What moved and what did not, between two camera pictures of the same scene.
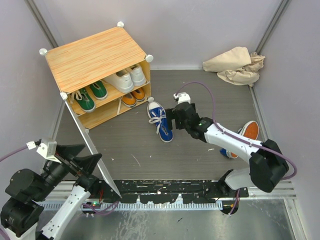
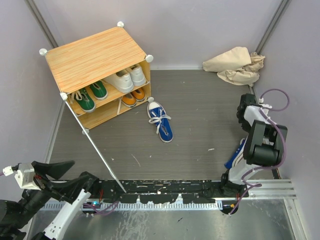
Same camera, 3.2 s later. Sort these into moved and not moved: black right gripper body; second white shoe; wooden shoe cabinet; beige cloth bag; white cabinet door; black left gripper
Moved: black left gripper; white cabinet door; black right gripper body
Not moved: wooden shoe cabinet; beige cloth bag; second white shoe
